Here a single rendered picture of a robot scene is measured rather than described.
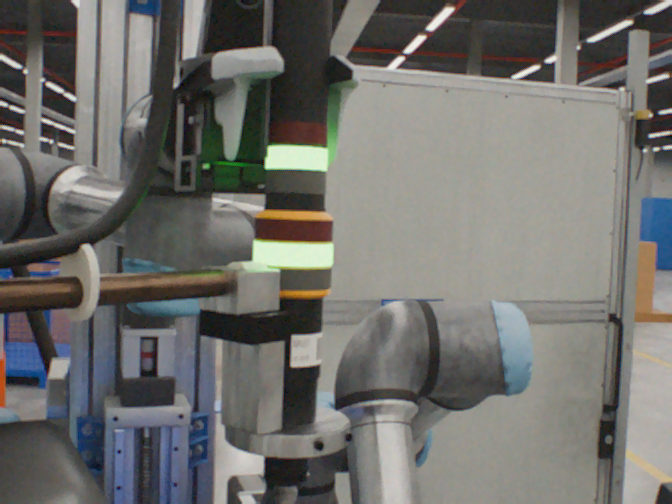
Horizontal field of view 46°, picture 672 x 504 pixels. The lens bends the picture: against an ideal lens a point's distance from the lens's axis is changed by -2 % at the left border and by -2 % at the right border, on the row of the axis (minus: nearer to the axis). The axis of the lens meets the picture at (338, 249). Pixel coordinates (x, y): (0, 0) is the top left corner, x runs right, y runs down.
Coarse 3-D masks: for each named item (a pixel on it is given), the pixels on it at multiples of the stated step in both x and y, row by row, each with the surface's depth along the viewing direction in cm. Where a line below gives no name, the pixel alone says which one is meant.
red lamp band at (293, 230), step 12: (264, 228) 42; (276, 228) 42; (288, 228) 42; (300, 228) 42; (312, 228) 42; (324, 228) 43; (276, 240) 42; (288, 240) 42; (300, 240) 42; (312, 240) 42; (324, 240) 43
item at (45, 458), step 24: (0, 432) 47; (24, 432) 48; (48, 432) 50; (0, 456) 46; (24, 456) 47; (48, 456) 48; (72, 456) 50; (0, 480) 44; (24, 480) 45; (48, 480) 47; (72, 480) 48
